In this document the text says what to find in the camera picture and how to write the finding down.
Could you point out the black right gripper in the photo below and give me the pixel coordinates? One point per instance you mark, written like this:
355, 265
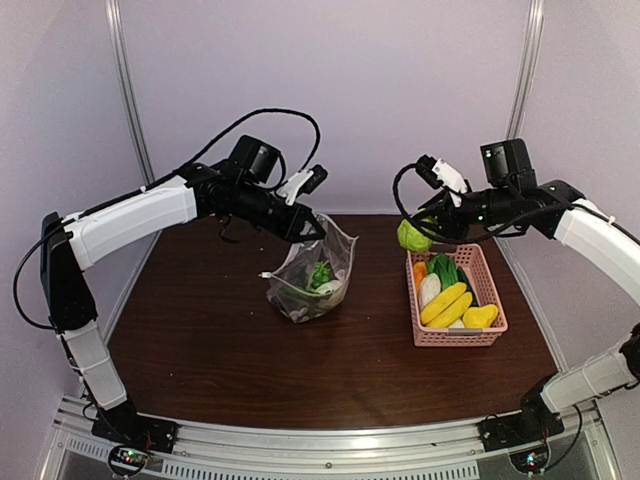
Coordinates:
452, 227

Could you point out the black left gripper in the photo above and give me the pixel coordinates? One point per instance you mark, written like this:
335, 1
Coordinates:
291, 227

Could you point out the round green cabbage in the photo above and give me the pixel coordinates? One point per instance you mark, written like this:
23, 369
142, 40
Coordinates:
410, 239

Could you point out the pink plastic basket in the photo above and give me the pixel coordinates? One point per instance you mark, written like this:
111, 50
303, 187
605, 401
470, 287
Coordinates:
471, 259

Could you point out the green leafy vegetable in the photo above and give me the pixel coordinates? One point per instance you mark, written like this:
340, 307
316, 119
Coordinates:
320, 275

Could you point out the clear zip top bag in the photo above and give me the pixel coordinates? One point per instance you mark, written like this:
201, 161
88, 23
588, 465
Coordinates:
337, 247

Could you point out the white radish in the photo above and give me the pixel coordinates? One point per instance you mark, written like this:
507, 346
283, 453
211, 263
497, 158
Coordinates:
331, 293

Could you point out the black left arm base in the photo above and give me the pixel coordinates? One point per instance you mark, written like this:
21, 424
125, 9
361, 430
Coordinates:
125, 425

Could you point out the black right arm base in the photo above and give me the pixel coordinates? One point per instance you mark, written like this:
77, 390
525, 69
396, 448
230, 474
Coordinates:
517, 429

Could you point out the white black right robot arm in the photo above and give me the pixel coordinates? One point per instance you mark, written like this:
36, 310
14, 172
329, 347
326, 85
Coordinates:
563, 214

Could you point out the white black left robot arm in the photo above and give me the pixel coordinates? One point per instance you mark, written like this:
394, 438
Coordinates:
76, 243

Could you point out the green bok choy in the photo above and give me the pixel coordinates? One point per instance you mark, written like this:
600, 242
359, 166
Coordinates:
447, 271

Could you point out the small orange fruit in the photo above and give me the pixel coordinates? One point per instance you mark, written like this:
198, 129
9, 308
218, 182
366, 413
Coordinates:
420, 272

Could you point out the small napa cabbage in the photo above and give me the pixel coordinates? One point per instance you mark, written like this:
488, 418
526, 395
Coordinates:
429, 289

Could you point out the yellow banana bunch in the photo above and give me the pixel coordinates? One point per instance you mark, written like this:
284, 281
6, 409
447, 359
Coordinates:
448, 306

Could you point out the yellow lemon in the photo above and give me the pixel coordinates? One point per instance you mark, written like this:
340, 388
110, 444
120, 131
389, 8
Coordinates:
480, 317

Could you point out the white vegetable at front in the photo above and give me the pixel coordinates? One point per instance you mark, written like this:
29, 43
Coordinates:
457, 324

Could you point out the right circuit board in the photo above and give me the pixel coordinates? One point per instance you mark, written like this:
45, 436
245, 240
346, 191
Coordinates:
530, 461

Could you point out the circuit board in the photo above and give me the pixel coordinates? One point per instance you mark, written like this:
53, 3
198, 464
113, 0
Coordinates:
530, 461
125, 460

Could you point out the left circuit board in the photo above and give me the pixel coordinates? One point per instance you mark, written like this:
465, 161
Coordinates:
125, 460

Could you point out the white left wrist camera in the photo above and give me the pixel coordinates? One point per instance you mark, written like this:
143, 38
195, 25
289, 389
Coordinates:
302, 182

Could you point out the right aluminium frame post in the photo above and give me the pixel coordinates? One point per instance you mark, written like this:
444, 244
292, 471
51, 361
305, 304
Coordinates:
522, 70

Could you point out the aluminium frame post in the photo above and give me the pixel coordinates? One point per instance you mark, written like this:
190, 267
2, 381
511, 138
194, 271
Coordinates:
522, 70
118, 41

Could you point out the aluminium front rail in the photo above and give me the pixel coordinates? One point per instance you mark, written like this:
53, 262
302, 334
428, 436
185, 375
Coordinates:
449, 450

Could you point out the left aluminium frame post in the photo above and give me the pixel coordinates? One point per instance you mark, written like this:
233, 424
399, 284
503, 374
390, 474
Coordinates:
118, 41

